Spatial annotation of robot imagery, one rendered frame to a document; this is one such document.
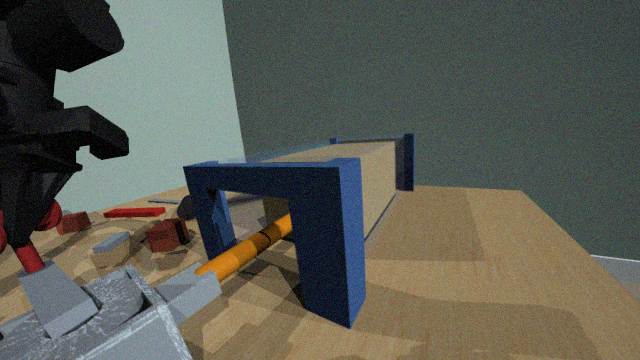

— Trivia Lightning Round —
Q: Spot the dark blue rectangular frame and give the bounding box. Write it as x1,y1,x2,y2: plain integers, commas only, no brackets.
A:
183,162,358,329

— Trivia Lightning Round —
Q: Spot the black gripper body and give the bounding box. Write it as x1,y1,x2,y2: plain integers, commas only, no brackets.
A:
0,62,129,162

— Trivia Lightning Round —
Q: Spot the wooden-handled mallet with black head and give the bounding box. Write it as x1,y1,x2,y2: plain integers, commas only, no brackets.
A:
177,195,195,221

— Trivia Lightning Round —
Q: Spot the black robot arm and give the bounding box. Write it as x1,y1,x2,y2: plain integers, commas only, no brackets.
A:
0,0,125,88

